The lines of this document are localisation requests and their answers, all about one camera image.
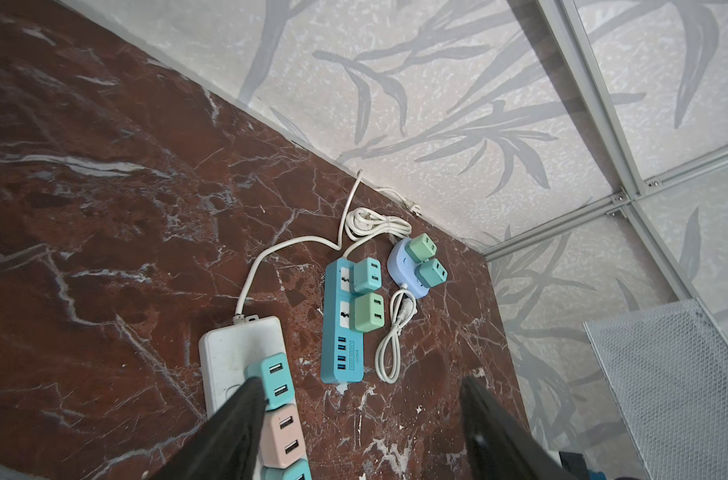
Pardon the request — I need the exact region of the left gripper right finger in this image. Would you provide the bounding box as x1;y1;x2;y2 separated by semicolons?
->
460;376;565;479

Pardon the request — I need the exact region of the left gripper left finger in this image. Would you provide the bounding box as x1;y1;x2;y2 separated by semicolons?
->
153;377;267;479

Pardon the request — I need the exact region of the pink adapter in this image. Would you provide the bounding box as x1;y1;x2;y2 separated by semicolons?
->
259;403;306;469

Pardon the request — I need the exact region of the white long power strip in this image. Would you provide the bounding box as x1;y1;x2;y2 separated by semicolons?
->
199;316;286;419

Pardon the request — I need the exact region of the teal power strip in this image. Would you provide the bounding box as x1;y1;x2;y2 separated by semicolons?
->
321;258;364;384

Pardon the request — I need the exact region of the teal green usb adapter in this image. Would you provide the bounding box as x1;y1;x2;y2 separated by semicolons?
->
415;258;448;288

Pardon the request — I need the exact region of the light blue square power socket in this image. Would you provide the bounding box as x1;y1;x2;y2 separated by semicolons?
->
387;238;430;299

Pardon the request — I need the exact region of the light green usb adapter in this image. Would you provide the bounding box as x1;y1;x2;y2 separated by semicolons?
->
405;233;438;263

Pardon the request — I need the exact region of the white socket cable with plug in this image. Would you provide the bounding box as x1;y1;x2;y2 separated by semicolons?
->
374;287;419;385

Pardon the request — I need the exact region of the white wire mesh basket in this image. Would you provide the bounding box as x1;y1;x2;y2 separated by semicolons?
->
584;299;728;479

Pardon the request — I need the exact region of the white bundled strip cable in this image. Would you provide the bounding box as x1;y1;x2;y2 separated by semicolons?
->
233;167;425;319

